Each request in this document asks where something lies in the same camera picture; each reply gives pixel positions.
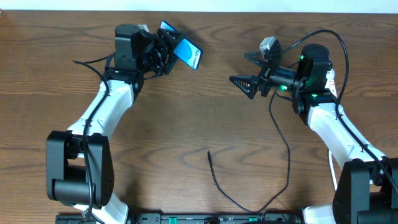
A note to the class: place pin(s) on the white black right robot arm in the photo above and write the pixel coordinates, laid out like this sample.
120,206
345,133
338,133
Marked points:
367,189

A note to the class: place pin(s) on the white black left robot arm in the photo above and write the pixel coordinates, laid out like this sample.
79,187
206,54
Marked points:
79,167

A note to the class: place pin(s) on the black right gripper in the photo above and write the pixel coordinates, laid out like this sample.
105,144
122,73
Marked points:
265,76

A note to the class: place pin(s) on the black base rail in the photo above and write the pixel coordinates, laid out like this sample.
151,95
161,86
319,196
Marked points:
191,218

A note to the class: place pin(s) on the blue Samsung Galaxy smartphone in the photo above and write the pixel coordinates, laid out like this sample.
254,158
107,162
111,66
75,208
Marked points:
187,51

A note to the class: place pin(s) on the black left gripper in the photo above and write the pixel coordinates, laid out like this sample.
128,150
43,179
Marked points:
165,51

